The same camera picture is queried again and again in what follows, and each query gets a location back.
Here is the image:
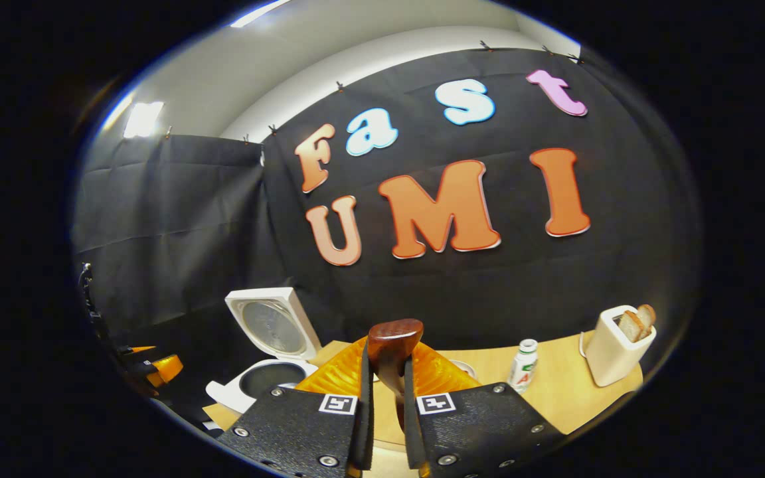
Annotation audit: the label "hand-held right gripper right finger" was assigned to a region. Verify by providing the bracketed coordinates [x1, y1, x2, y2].
[402, 340, 567, 478]

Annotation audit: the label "white rice cooker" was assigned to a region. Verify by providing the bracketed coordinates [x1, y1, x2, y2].
[207, 287, 323, 416]

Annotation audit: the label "toast slices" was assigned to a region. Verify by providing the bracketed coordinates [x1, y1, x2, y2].
[618, 304, 657, 343]

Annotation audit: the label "white bottle green label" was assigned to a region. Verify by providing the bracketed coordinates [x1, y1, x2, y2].
[509, 339, 539, 394]

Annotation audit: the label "ceiling light panel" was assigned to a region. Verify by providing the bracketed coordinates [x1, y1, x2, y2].
[124, 101, 165, 139]

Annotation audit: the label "cream toaster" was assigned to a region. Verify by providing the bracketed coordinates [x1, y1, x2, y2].
[585, 305, 657, 387]

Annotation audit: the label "dark wooden spoon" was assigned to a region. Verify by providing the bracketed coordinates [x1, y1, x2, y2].
[367, 319, 424, 432]

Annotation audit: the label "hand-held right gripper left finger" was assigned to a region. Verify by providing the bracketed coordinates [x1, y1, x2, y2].
[215, 336, 377, 478]

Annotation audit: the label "black backdrop cloth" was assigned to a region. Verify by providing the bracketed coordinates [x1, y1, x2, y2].
[260, 48, 702, 353]

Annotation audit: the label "plain black side cloth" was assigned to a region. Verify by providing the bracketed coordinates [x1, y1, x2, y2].
[72, 134, 290, 333]

